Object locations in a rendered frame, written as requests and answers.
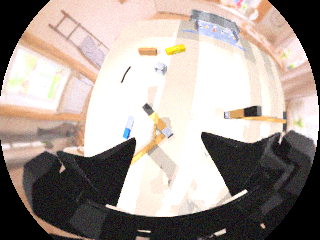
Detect long orange l-shaped rod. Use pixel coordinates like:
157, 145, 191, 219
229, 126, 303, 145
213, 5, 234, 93
131, 103, 175, 165

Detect yellow rectangular block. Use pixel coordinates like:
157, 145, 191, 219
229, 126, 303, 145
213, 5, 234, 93
165, 44, 185, 56

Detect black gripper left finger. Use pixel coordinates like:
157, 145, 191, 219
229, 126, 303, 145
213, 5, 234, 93
56, 137, 137, 208

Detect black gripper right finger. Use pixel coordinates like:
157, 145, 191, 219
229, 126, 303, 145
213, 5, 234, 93
201, 131, 283, 197

